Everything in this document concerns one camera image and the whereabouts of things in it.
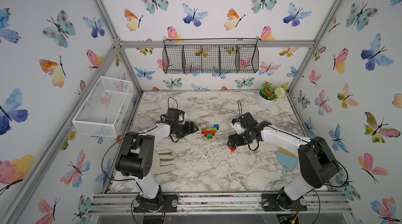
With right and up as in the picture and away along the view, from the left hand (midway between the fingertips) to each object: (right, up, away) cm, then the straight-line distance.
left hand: (196, 129), depth 94 cm
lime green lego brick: (+11, -1, +3) cm, 11 cm away
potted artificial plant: (+44, +21, +5) cm, 49 cm away
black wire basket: (+9, +45, +5) cm, 46 cm away
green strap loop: (-16, -13, -4) cm, 22 cm away
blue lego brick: (+12, +1, +5) cm, 14 cm away
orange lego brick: (+4, -1, +3) cm, 5 cm away
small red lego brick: (+21, -12, -3) cm, 24 cm away
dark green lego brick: (+8, -4, 0) cm, 9 cm away
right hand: (+22, -6, -5) cm, 23 cm away
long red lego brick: (+8, -2, +3) cm, 9 cm away
